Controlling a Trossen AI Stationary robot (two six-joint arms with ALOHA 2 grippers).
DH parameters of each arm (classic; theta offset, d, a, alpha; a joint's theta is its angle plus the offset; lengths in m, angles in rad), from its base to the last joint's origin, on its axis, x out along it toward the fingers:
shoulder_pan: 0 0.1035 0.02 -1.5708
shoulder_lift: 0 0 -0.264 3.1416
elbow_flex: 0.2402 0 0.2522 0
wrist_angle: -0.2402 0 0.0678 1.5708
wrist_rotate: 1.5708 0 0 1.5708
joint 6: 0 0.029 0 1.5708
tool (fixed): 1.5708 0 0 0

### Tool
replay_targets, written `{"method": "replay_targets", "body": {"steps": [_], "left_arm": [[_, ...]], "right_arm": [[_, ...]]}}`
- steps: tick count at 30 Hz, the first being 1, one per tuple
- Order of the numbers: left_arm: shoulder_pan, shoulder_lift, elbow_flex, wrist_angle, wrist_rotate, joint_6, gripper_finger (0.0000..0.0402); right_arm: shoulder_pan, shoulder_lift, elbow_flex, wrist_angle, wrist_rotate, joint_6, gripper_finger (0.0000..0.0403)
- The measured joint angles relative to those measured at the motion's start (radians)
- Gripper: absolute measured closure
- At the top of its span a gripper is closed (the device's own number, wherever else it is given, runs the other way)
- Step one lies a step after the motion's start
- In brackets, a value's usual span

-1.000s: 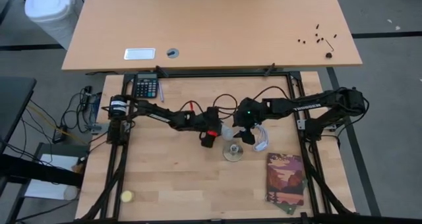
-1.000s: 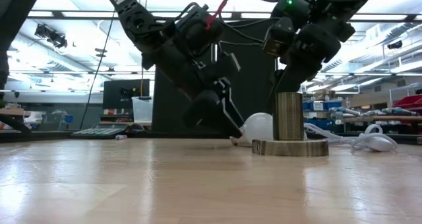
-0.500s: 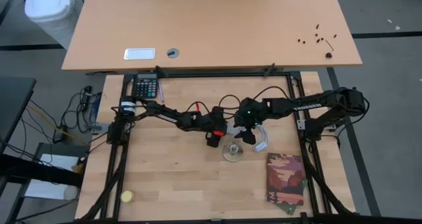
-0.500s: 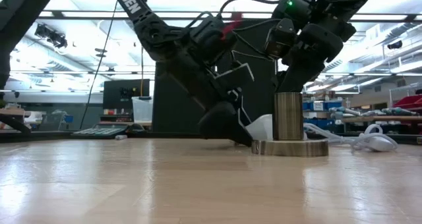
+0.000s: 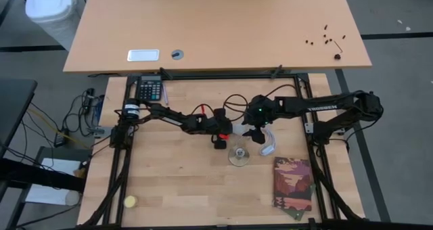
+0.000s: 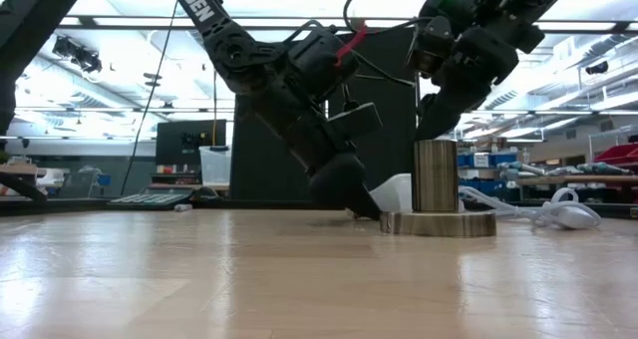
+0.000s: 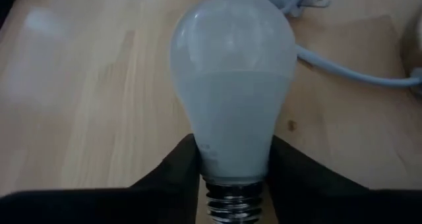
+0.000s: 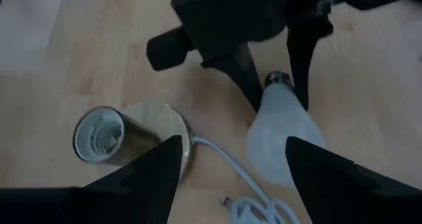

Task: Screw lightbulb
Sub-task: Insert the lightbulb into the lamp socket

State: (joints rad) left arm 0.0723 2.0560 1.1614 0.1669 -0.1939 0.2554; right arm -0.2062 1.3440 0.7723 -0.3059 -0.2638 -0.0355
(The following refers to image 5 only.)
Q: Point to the silver rectangular desk plate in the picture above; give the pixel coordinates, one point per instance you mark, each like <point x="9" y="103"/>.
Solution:
<point x="143" y="55"/>

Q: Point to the black power adapter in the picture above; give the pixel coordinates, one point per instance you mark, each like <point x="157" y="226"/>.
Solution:
<point x="61" y="140"/>

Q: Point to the pale purple pen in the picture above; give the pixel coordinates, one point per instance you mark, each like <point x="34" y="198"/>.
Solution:
<point x="165" y="94"/>

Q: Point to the yellow round disc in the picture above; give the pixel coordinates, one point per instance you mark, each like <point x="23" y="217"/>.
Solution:
<point x="130" y="201"/>

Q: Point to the black desk clamp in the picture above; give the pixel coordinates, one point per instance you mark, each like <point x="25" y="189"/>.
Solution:
<point x="165" y="73"/>
<point x="276" y="71"/>

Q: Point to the white trash bin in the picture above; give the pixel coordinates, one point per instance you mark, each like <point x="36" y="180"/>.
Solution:
<point x="50" y="10"/>

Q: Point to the black bar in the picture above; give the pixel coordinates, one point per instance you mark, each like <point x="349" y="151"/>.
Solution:
<point x="34" y="176"/>

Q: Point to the light wooden desk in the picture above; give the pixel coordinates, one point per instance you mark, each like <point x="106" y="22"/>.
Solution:
<point x="216" y="27"/>

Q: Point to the black aluminium table frame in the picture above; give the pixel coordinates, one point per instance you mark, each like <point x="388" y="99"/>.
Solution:
<point x="236" y="77"/>

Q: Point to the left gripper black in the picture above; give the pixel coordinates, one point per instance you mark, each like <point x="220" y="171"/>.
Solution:
<point x="221" y="126"/>

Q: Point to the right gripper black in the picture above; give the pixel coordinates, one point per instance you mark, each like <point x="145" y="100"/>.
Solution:
<point x="257" y="122"/>

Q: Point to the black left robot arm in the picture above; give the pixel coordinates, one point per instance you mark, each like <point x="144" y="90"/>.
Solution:
<point x="169" y="116"/>

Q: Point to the white sheet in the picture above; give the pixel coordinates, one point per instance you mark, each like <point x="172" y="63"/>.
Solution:
<point x="50" y="198"/>

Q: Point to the small black knob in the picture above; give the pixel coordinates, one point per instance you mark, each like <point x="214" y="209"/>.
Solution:
<point x="337" y="56"/>

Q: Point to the landscape illustrated book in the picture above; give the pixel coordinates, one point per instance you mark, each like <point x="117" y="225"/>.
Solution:
<point x="292" y="186"/>

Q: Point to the round grey desk grommet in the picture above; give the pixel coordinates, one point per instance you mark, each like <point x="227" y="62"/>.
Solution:
<point x="177" y="54"/>

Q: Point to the black side table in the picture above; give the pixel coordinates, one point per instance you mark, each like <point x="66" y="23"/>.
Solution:
<point x="13" y="108"/>

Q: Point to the black allen key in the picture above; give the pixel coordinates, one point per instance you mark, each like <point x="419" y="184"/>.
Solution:
<point x="338" y="46"/>

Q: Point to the black calculator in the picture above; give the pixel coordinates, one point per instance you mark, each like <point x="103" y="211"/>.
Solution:
<point x="149" y="88"/>

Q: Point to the green card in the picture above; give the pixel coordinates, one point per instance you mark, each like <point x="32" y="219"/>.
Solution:
<point x="297" y="215"/>

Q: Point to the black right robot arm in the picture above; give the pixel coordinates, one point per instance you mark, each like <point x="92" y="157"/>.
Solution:
<point x="297" y="108"/>

